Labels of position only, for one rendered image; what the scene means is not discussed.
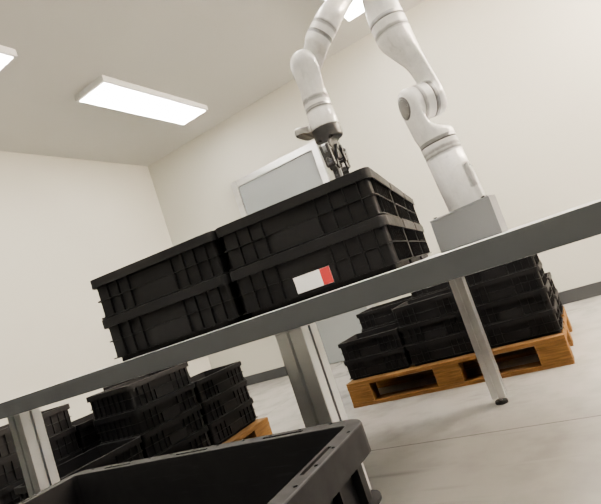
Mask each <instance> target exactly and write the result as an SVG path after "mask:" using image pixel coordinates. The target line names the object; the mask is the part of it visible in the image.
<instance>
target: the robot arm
mask: <svg viewBox="0 0 601 504"><path fill-rule="evenodd" d="M352 2H353V0H326V1H325V2H324V3H323V5H322V6H321V7H320V8H319V10H318V11H317V13H316V15H315V17H314V19H313V21H312V23H311V25H310V27H309V29H308V31H307V33H306V36H305V45H304V48H303V49H301V50H298V51H296V52H295V53H294V54H293V56H292V57H291V60H290V68H291V71H292V75H293V78H294V80H295V81H296V83H297V86H298V88H299V90H300V93H301V98H302V102H303V106H304V108H305V111H306V114H307V117H308V122H309V125H308V126H306V127H299V128H296V129H295V130H294V134H295V137H296V138H298V139H301V140H305V141H310V140H312V139H314V140H315V143H316V144H317V145H320V146H319V149H320V151H321V154H322V156H323V159H324V161H325V163H326V166H327V167H328V168H329V167H330V170H331V171H332V172H333V174H334V177H335V179H336V178H338V177H341V176H343V175H345V174H348V173H350V171H349V169H350V168H351V165H350V161H349V158H348V154H347V151H346V148H345V147H344V148H343V147H342V145H341V144H340V143H339V142H338V140H339V138H341V137H342V135H343V132H342V129H341V126H340V123H339V120H338V118H337V115H336V112H335V110H334V108H333V106H332V104H331V101H330V98H329V95H328V93H327V91H326V88H325V86H324V83H323V80H322V76H321V72H320V71H321V69H322V66H323V63H324V60H325V57H326V54H327V51H328V49H329V47H330V45H331V43H332V41H333V39H334V37H335V35H336V33H337V31H338V29H339V27H340V25H341V22H342V20H343V18H344V16H345V14H346V12H347V10H348V9H349V7H350V5H351V3H352ZM362 2H363V7H364V11H365V14H366V18H367V22H368V25H369V28H370V30H371V33H372V35H373V37H374V39H375V41H376V43H377V45H378V47H379V49H380V50H381V51H382V52H383V53H384V54H385V55H387V56H388V57H389V58H391V59H392V60H394V61H395V62H397V63H398V64H400V65H401V66H403V67H404V68H405V69H406V70H407V71H408V72H409V73H410V74H411V75H412V77H413V78H414V80H415V82H416V83H417V84H416V85H413V86H411V87H408V88H405V89H403V90H402V91H401V92H400V93H399V95H398V99H397V100H398V107H399V111H400V113H401V116H402V118H403V120H404V122H405V123H406V125H407V127H408V129H409V131H410V133H411V135H412V137H413V139H414V141H415V142H416V144H417V145H418V146H419V148H420V150H421V152H422V154H423V156H424V158H425V161H426V163H427V165H428V167H429V169H430V171H431V174H432V176H433V178H434V180H435V182H436V185H437V187H438V189H439V191H440V193H441V195H442V198H443V200H444V202H445V204H446V207H447V208H448V211H449V212H451V211H454V210H456V209H458V208H460V207H463V206H465V205H467V204H469V203H472V202H474V201H476V200H478V199H481V197H482V196H487V195H485V192H484V190H483V188H482V186H481V184H480V182H479V180H478V177H477V175H476V173H475V171H474V169H473V167H472V166H473V165H471V163H469V161H468V158H467V156H466V154H465V152H464V150H463V148H462V146H461V143H460V141H459V139H458V137H457V135H456V133H455V131H454V129H453V127H452V126H451V125H440V124H435V123H433V122H430V121H429V120H428V119H431V118H434V117H436V116H439V115H441V114H443V113H444V112H445V110H446V108H447V99H446V95H445V92H444V90H443V87H442V85H441V83H440V82H439V80H438V78H437V76H436V75H435V73H434V71H433V70H432V68H431V66H430V65H429V63H428V61H427V60H426V58H425V56H424V54H423V52H422V50H421V48H420V46H419V44H418V42H417V40H416V38H415V36H414V34H413V31H412V29H411V26H410V24H409V22H408V20H407V17H406V15H405V13H404V11H403V9H402V7H401V6H400V4H399V2H398V0H362ZM343 163H344V164H345V165H344V166H343Z"/></svg>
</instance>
